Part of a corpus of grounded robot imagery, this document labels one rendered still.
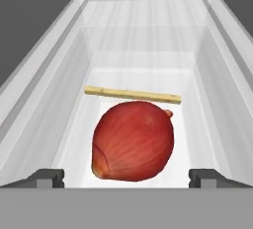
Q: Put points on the pale yellow flat stick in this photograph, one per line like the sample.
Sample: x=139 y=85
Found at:
x=131 y=94

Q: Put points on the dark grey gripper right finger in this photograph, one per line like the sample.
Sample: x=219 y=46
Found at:
x=207 y=177

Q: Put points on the red onion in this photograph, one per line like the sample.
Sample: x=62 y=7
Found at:
x=133 y=140

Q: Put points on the white fridge drawer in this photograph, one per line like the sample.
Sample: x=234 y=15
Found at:
x=131 y=52

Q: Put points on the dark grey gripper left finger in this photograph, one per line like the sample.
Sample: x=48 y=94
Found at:
x=46 y=177

